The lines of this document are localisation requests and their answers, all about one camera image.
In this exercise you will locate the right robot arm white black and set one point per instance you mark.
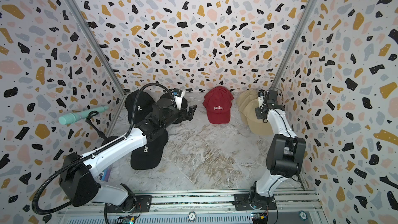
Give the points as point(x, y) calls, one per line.
point(286, 153)

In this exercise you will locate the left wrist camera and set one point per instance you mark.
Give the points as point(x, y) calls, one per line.
point(178, 95)

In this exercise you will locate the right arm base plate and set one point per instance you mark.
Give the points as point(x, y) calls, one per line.
point(242, 203)

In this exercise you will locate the black cap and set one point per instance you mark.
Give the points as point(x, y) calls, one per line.
point(184, 105)
point(143, 107)
point(149, 156)

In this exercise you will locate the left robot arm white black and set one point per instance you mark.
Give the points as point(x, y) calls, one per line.
point(79, 181)

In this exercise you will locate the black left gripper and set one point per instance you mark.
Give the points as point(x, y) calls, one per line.
point(192, 112)

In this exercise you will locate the mint green microphone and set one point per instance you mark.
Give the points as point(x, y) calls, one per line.
point(75, 117)

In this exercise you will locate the red cap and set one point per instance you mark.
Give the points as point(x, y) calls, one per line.
point(218, 103)

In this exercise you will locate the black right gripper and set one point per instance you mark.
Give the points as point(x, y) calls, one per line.
point(260, 114)

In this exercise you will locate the colourful box by left wall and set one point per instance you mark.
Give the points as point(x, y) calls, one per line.
point(104, 176)

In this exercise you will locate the beige cap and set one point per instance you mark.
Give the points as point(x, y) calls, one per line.
point(243, 116)
point(257, 126)
point(246, 97)

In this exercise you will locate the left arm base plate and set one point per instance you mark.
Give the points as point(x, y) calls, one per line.
point(141, 204)

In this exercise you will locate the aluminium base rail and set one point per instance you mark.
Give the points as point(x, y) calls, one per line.
point(294, 206)

